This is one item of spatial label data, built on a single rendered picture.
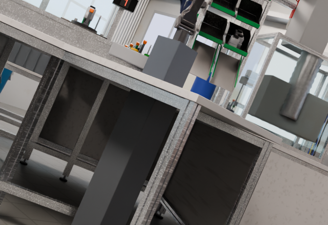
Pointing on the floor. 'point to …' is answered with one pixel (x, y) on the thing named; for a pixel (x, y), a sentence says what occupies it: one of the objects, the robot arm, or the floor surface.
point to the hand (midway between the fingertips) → (183, 7)
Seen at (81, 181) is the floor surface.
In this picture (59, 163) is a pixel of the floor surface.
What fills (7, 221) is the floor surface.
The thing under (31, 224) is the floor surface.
